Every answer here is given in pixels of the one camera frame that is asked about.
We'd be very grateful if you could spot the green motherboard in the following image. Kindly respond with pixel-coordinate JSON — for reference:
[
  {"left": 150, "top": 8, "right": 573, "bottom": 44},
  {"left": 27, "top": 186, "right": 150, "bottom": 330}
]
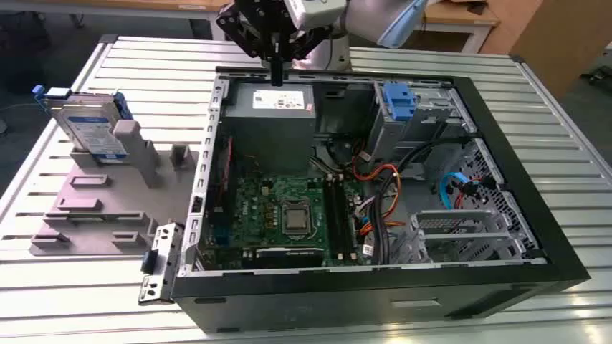
[{"left": 203, "top": 171, "right": 379, "bottom": 269}]

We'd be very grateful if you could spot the wooden cabinet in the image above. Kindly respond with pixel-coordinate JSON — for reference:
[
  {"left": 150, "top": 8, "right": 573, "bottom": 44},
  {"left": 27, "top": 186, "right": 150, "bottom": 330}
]
[{"left": 477, "top": 0, "right": 612, "bottom": 105}]

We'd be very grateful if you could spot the black chair base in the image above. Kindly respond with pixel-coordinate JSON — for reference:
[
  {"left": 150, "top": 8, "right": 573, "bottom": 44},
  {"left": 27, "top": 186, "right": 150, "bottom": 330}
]
[{"left": 579, "top": 53, "right": 612, "bottom": 87}]

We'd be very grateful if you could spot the hard disk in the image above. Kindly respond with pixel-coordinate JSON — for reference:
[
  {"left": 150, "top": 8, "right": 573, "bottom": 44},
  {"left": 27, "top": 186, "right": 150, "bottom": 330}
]
[{"left": 30, "top": 85, "right": 130, "bottom": 168}]

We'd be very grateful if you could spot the metal disk bay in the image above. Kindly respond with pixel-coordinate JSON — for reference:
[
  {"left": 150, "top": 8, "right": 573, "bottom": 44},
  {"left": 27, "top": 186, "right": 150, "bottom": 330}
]
[{"left": 407, "top": 209, "right": 539, "bottom": 265}]

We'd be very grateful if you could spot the black graphics card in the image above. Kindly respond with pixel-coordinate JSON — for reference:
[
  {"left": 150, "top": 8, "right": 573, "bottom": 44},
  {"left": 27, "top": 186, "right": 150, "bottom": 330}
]
[{"left": 254, "top": 246, "right": 329, "bottom": 269}]

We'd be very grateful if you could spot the grey parts rack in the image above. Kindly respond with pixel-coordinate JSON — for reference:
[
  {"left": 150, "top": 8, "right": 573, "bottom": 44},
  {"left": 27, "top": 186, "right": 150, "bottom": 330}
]
[{"left": 29, "top": 120, "right": 201, "bottom": 257}]

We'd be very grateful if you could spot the red disk power wire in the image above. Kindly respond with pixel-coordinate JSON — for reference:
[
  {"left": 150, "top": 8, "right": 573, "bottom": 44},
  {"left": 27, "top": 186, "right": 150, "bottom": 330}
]
[{"left": 453, "top": 178, "right": 483, "bottom": 211}]

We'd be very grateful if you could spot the black cable bundle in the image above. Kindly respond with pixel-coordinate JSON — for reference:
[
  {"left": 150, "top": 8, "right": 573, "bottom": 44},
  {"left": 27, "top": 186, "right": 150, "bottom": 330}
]
[{"left": 370, "top": 134, "right": 481, "bottom": 265}]

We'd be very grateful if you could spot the metal drive cage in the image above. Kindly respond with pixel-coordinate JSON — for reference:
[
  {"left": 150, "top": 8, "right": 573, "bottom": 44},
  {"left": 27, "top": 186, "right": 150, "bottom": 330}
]
[{"left": 366, "top": 81, "right": 477, "bottom": 164}]

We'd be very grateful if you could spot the CPU socket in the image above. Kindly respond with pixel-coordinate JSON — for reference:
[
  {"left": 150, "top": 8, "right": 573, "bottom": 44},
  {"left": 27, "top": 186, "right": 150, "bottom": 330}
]
[{"left": 278, "top": 199, "right": 315, "bottom": 240}]

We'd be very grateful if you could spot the silver CPU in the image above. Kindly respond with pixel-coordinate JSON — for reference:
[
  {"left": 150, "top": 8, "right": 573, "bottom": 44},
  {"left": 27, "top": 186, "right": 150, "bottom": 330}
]
[{"left": 285, "top": 209, "right": 310, "bottom": 231}]

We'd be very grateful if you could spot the orange power wire bundle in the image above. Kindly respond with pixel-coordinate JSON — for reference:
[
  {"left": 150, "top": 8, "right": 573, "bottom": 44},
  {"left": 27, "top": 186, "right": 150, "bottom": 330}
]
[{"left": 350, "top": 143, "right": 407, "bottom": 248}]

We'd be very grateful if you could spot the wooden desk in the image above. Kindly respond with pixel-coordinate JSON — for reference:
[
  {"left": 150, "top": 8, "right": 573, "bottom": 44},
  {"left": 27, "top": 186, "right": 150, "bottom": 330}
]
[{"left": 0, "top": 0, "right": 501, "bottom": 54}]

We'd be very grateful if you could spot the red twisted wire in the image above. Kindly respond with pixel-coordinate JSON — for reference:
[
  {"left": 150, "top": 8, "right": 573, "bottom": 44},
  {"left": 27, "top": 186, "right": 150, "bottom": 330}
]
[{"left": 209, "top": 135, "right": 235, "bottom": 216}]

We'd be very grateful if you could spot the grey power supply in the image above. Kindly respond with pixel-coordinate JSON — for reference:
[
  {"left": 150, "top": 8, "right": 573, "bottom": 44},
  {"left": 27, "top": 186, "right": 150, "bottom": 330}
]
[{"left": 221, "top": 82, "right": 319, "bottom": 176}]

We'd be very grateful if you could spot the black RAM slot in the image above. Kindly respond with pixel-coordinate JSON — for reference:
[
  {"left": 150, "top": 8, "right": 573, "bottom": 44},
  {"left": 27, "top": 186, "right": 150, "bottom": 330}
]
[
  {"left": 333, "top": 173, "right": 358, "bottom": 262},
  {"left": 322, "top": 173, "right": 346, "bottom": 262}
]

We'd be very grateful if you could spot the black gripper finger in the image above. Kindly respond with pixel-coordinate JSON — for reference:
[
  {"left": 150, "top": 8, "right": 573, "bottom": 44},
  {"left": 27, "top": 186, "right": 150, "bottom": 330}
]
[
  {"left": 275, "top": 27, "right": 331, "bottom": 87},
  {"left": 214, "top": 4, "right": 277, "bottom": 87}
]

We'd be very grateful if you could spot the black PC case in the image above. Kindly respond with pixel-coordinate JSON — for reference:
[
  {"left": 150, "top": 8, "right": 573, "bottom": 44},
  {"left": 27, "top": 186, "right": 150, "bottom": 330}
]
[{"left": 169, "top": 65, "right": 591, "bottom": 334}]

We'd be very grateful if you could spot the blue drive latch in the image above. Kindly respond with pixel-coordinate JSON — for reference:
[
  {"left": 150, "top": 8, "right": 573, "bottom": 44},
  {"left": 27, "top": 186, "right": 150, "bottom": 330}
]
[{"left": 381, "top": 82, "right": 417, "bottom": 123}]

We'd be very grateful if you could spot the metal card retainer bracket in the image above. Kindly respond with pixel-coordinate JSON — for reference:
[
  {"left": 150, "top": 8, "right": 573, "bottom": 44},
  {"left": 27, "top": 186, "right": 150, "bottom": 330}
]
[{"left": 137, "top": 221, "right": 186, "bottom": 306}]

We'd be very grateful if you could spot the blue flat wire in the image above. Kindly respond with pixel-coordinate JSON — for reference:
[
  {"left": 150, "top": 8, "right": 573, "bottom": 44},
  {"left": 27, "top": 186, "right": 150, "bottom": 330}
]
[{"left": 435, "top": 171, "right": 481, "bottom": 211}]

